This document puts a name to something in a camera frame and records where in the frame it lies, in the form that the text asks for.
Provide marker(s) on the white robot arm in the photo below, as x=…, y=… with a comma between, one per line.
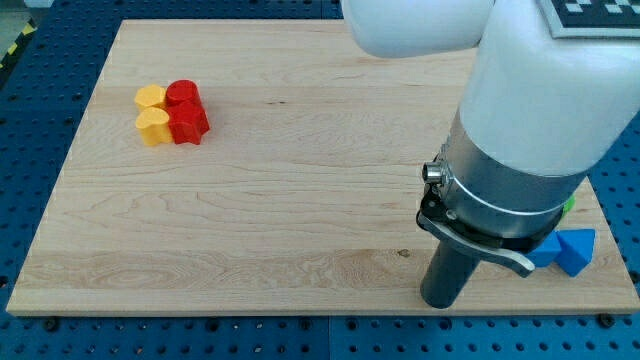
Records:
x=551, y=89

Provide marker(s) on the red star block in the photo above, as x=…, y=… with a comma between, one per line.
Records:
x=188, y=123

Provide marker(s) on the wooden board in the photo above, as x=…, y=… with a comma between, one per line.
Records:
x=300, y=200

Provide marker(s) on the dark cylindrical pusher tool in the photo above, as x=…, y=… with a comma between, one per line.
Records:
x=447, y=274

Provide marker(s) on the red cylinder block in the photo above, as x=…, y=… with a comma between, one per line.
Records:
x=183, y=90

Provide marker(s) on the yellow heart block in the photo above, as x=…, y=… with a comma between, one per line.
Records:
x=153, y=126

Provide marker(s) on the blue cube block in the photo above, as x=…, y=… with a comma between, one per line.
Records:
x=547, y=251

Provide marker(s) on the green block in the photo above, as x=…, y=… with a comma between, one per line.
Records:
x=568, y=206

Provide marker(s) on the blue triangle block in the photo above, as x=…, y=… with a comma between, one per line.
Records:
x=577, y=248

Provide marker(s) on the fiducial marker tag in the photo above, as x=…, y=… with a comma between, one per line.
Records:
x=592, y=18

